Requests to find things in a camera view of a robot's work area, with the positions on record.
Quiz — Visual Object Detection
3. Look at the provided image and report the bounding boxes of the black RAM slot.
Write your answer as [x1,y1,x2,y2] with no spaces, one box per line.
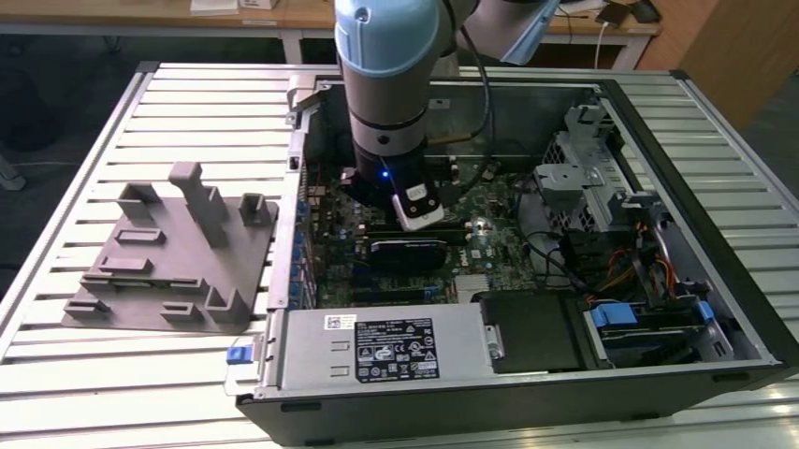
[422,154,460,182]

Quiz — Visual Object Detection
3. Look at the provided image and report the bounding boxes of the installed black RAM stick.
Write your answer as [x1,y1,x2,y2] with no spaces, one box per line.
[364,219,468,245]

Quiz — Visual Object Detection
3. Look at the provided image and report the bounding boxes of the black graphics card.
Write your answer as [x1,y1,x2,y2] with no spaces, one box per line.
[365,238,449,276]

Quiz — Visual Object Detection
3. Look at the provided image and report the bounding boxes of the green motherboard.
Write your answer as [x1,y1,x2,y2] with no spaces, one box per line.
[298,158,541,310]

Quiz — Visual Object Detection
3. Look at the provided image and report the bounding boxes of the silver chipset heatsink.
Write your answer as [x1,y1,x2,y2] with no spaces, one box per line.
[453,274,496,303]

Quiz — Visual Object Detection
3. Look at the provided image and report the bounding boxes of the grey parts rack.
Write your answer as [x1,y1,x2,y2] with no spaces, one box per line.
[61,161,282,334]

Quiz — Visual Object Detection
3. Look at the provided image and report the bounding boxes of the metal drive cage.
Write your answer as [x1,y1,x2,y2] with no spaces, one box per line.
[533,105,634,235]

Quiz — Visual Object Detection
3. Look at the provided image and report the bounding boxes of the silver power supply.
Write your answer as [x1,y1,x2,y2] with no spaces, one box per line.
[277,303,494,392]

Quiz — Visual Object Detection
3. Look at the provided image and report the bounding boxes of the black drive box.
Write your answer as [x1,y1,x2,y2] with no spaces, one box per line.
[477,289,594,375]

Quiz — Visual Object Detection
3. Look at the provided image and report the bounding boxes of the hard disk in blue carrier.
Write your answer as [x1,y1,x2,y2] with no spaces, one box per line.
[582,298,734,370]

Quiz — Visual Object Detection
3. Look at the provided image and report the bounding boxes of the black PC case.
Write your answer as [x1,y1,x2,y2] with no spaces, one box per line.
[222,69,799,448]

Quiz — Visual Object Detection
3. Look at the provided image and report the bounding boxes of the black device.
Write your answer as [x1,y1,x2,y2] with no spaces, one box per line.
[629,0,662,23]
[594,2,636,27]

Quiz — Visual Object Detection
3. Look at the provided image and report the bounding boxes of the wooden desk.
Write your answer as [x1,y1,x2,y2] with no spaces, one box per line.
[0,0,662,69]

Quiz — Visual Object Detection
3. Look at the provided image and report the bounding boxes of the grey chair leg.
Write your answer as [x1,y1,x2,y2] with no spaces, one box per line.
[0,152,27,192]

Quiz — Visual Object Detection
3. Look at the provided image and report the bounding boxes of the wooden cabinet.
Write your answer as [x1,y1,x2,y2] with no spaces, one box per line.
[638,0,799,135]

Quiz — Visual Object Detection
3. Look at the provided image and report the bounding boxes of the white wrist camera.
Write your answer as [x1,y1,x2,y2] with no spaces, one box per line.
[390,184,445,231]

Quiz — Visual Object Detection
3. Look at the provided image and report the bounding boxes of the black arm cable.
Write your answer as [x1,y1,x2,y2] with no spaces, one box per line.
[436,0,500,197]

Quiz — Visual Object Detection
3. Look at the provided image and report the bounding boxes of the white charging cable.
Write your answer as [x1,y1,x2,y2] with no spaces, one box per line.
[592,21,610,70]

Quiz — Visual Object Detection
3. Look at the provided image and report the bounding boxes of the yellow red power wires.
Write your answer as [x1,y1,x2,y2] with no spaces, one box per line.
[578,219,685,305]

